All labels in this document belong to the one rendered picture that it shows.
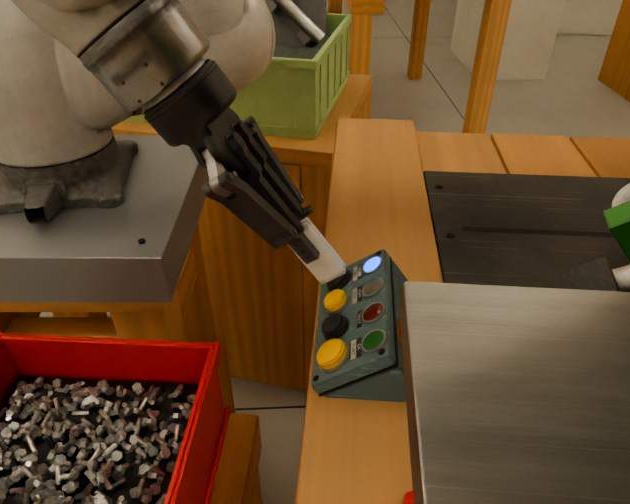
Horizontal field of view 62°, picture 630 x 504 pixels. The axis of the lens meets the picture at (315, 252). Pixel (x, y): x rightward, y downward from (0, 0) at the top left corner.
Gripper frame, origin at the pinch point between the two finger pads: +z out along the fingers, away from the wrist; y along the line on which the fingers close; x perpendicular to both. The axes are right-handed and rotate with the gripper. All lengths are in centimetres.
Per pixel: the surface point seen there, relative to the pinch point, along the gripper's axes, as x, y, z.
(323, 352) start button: -0.4, 10.7, 3.3
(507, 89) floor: 34, -332, 142
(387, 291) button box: 5.4, 4.5, 4.8
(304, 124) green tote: -14, -65, 7
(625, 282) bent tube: 23.6, 5.6, 13.5
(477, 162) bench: 14.7, -38.2, 20.6
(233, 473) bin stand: -14.9, 14.6, 9.5
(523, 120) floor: 33, -276, 141
